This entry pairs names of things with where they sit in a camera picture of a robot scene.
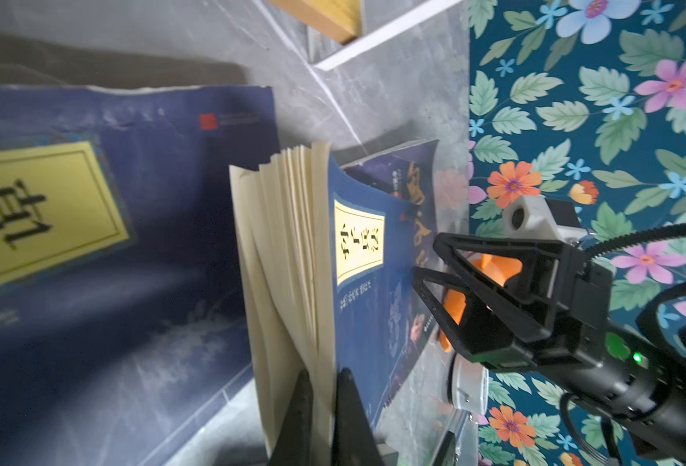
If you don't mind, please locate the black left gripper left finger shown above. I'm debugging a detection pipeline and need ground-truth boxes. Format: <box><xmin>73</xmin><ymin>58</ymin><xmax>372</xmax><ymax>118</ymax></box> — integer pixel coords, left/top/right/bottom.
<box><xmin>268</xmin><ymin>369</ymin><xmax>314</xmax><ymax>466</ymax></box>

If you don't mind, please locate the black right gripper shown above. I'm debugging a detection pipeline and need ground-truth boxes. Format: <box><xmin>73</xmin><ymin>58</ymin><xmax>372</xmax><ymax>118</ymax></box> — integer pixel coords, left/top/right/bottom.
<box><xmin>413</xmin><ymin>233</ymin><xmax>613</xmax><ymax>373</ymax></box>

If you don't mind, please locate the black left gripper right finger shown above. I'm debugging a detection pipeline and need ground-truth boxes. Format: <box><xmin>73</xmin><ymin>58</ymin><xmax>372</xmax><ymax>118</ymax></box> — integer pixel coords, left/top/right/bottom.
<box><xmin>331</xmin><ymin>368</ymin><xmax>385</xmax><ymax>466</ymax></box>

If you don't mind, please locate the blue book yellow label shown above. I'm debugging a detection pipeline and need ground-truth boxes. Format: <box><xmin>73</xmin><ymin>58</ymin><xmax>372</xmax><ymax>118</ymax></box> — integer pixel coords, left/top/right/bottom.
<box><xmin>0</xmin><ymin>85</ymin><xmax>279</xmax><ymax>465</ymax></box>
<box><xmin>229</xmin><ymin>143</ymin><xmax>417</xmax><ymax>465</ymax></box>

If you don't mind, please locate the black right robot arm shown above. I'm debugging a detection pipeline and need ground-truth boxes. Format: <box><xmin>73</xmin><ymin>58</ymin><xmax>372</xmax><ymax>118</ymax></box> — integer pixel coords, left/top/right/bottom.
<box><xmin>413</xmin><ymin>233</ymin><xmax>686</xmax><ymax>463</ymax></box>

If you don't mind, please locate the orange gourd toy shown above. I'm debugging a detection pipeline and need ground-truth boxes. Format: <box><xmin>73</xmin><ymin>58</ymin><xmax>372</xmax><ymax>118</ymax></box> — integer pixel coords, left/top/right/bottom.
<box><xmin>430</xmin><ymin>249</ymin><xmax>519</xmax><ymax>349</ymax></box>

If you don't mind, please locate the dark portrait book right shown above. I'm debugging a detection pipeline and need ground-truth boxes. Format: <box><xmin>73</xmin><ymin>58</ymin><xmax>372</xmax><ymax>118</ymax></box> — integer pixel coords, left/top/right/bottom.
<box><xmin>344</xmin><ymin>140</ymin><xmax>439</xmax><ymax>381</ymax></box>

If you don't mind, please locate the wooden white bookshelf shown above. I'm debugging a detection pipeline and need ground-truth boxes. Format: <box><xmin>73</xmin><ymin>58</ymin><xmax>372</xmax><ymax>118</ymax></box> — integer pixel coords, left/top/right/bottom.
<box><xmin>270</xmin><ymin>0</ymin><xmax>458</xmax><ymax>72</ymax></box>

